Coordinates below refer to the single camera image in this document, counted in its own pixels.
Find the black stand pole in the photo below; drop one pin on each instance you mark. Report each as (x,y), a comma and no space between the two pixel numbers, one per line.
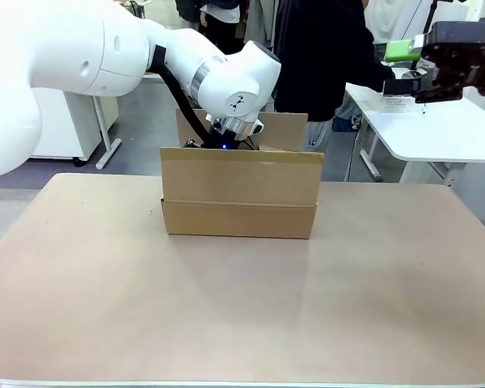
(431,16)

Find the person in black sweatshirt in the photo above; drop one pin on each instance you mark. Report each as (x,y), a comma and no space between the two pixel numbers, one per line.
(319,60)

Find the brown cardboard box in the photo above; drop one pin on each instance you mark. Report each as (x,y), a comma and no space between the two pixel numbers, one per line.
(238,194)

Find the white curved-edge table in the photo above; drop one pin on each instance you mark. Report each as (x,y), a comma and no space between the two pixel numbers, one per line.
(436,129)

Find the black white sneaker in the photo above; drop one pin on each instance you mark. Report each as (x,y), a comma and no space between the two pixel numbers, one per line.
(356,122)

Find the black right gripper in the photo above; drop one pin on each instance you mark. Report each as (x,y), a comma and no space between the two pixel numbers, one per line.
(465,52)

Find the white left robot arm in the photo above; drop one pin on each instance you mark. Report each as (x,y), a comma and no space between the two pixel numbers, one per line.
(85,52)

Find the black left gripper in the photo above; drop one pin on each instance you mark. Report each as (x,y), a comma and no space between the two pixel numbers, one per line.
(226,139)

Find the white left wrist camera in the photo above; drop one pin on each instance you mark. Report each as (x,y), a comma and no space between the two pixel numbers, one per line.
(258,127)

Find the white grey-legged table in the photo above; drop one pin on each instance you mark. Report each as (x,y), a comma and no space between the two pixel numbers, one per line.
(107,133)

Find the bystander in dark shirt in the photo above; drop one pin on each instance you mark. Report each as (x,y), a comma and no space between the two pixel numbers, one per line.
(214,20)

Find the person's left forearm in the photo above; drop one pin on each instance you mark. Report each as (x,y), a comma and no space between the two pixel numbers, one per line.
(382,66)

